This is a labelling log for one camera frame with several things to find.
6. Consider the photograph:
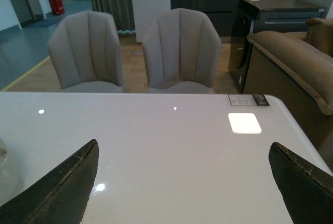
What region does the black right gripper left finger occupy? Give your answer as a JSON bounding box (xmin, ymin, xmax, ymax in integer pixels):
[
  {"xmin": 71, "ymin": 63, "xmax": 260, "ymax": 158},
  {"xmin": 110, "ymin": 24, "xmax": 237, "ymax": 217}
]
[{"xmin": 1, "ymin": 139, "xmax": 99, "ymax": 223}]

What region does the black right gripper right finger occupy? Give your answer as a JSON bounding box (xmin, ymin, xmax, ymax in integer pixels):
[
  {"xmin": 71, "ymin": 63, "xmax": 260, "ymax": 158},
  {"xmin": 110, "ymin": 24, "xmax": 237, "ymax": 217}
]
[{"xmin": 268, "ymin": 142, "xmax": 332, "ymax": 223}]

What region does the black white table label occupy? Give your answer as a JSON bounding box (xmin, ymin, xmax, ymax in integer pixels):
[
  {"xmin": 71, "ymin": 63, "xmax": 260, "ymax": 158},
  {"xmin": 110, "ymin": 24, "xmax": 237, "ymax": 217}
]
[{"xmin": 228, "ymin": 94, "xmax": 270, "ymax": 106}]

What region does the brown sofa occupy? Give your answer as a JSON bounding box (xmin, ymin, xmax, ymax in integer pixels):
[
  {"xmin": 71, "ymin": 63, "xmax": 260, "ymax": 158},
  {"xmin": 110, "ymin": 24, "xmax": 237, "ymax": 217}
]
[{"xmin": 244, "ymin": 18, "xmax": 332, "ymax": 157}]

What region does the left beige upholstered chair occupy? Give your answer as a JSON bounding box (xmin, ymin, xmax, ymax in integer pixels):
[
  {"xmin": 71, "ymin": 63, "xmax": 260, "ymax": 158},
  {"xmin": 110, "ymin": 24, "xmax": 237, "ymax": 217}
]
[{"xmin": 48, "ymin": 11, "xmax": 124, "ymax": 93}]

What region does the beige upholstered chair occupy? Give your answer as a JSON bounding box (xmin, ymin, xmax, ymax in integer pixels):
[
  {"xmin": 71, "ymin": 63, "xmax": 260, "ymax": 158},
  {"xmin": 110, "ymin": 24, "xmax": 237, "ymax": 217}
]
[
  {"xmin": 48, "ymin": 11, "xmax": 124, "ymax": 93},
  {"xmin": 142, "ymin": 8, "xmax": 222, "ymax": 94}
]

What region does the black washing machine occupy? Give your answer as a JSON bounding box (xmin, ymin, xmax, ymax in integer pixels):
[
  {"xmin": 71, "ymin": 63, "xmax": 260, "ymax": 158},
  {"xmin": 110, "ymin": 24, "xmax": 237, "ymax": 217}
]
[{"xmin": 228, "ymin": 0, "xmax": 325, "ymax": 93}]

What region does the right beige upholstered chair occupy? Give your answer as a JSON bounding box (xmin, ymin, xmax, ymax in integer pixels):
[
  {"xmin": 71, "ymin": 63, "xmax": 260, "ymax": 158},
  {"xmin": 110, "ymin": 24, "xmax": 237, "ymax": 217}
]
[{"xmin": 142, "ymin": 8, "xmax": 222, "ymax": 94}]

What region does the red cabinet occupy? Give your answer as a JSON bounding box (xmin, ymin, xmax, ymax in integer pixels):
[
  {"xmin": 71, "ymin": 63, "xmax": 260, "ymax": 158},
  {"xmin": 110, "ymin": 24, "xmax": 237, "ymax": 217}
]
[{"xmin": 48, "ymin": 0, "xmax": 65, "ymax": 16}]

